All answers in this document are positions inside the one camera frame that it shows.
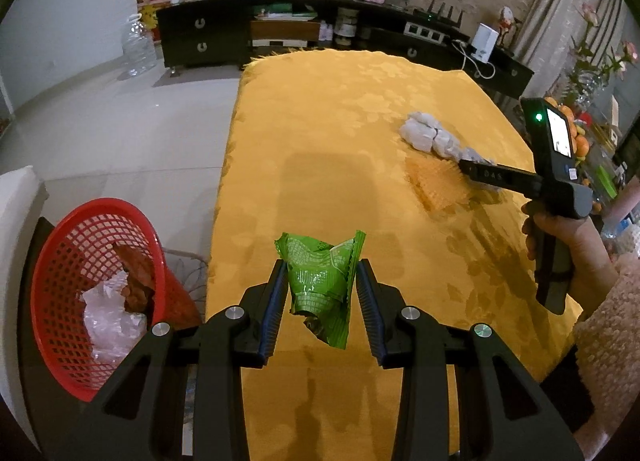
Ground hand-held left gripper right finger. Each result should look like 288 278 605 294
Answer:
354 260 584 461

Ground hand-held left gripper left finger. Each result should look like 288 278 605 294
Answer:
42 259 289 461

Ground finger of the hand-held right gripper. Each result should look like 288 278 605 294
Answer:
457 158 543 192

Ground green snack wrapper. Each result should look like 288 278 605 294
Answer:
274 230 367 350

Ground clear air cushion wrap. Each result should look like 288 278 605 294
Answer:
398 111 501 192

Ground brown snack wrapper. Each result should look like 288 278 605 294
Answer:
112 241 156 313

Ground white tissue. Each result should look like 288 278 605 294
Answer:
81 275 148 367

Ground red plastic mesh basket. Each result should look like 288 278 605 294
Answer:
30 198 201 403

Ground person's right forearm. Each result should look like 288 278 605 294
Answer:
570 256 640 457

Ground person's right hand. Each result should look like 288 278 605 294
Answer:
521 208 619 303

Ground pile of oranges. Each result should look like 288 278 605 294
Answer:
545 98 592 162

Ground clear ribbed plastic wrapper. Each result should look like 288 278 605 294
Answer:
407 158 472 213

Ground white box device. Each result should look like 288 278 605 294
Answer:
471 22 497 63

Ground yellow tablecloth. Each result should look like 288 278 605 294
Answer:
205 47 583 461

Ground red and white figurine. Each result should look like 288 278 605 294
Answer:
497 6 521 49

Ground white power strip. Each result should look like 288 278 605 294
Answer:
404 21 443 44

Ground black router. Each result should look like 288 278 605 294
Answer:
415 1 463 24

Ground pink artificial flowers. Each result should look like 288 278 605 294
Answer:
565 1 640 107

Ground beige curtain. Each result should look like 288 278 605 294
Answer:
510 0 631 87

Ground glass jar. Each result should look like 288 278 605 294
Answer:
335 8 360 39

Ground brown box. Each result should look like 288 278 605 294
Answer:
250 18 321 47

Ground green books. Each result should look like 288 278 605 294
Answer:
252 4 318 22

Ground white sofa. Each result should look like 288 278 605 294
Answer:
0 166 51 442

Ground black television cabinet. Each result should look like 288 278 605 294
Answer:
155 0 535 102

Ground clear large water bottle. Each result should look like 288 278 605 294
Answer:
121 14 158 78

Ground white cable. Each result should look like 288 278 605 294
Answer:
450 38 496 78

